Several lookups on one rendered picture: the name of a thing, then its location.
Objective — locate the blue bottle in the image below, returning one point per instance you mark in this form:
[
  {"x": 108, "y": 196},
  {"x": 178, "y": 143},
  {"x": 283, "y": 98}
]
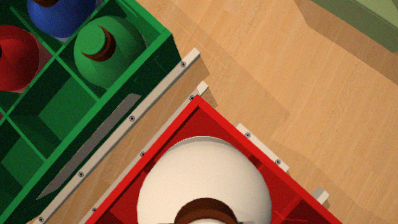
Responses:
[{"x": 60, "y": 18}]

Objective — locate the red crate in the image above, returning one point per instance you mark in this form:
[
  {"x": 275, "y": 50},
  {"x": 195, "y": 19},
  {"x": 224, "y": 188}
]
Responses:
[{"x": 287, "y": 206}]

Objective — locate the green crate with dividers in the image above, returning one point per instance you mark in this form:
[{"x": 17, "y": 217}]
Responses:
[{"x": 51, "y": 106}]

